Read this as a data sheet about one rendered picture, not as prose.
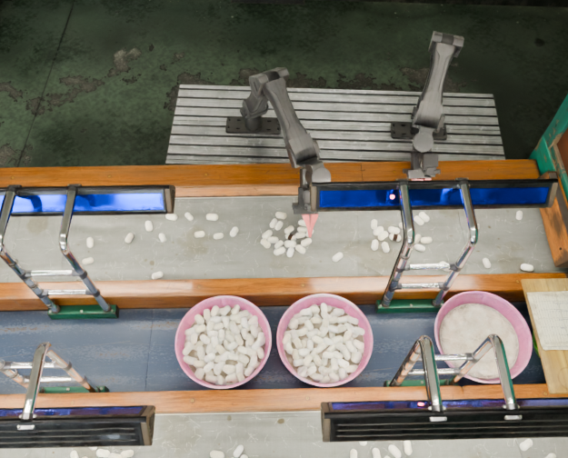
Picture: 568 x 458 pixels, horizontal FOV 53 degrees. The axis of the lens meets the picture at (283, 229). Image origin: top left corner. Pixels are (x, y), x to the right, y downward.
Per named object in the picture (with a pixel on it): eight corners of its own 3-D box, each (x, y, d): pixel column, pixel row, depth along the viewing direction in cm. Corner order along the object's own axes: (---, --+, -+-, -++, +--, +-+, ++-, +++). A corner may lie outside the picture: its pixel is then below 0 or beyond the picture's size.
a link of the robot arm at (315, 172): (339, 181, 157) (326, 140, 154) (311, 192, 155) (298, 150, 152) (324, 178, 168) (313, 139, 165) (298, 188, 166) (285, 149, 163)
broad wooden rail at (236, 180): (13, 197, 203) (-11, 166, 187) (516, 189, 205) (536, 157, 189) (4, 225, 197) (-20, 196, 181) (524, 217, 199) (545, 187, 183)
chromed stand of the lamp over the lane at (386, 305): (369, 257, 180) (393, 175, 141) (432, 256, 180) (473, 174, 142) (375, 313, 171) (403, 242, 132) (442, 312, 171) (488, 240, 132)
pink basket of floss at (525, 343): (408, 343, 166) (414, 333, 158) (464, 286, 175) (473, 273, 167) (483, 412, 156) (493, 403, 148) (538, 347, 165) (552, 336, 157)
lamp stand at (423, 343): (383, 383, 160) (414, 328, 121) (453, 382, 160) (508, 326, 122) (391, 455, 150) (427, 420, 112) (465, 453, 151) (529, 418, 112)
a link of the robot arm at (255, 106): (264, 115, 200) (282, 84, 168) (247, 122, 199) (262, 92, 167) (258, 99, 200) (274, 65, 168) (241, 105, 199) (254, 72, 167)
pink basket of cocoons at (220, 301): (183, 308, 171) (178, 295, 163) (272, 306, 172) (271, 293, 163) (176, 397, 158) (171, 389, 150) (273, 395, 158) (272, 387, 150)
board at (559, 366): (520, 280, 166) (522, 278, 165) (571, 279, 166) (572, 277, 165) (549, 394, 150) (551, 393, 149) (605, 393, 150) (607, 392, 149)
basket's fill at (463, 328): (430, 309, 170) (433, 302, 165) (504, 308, 171) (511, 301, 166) (442, 384, 159) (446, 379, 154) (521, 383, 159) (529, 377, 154)
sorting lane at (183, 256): (-14, 204, 185) (-17, 201, 183) (540, 195, 187) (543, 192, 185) (-38, 289, 170) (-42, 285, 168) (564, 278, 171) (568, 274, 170)
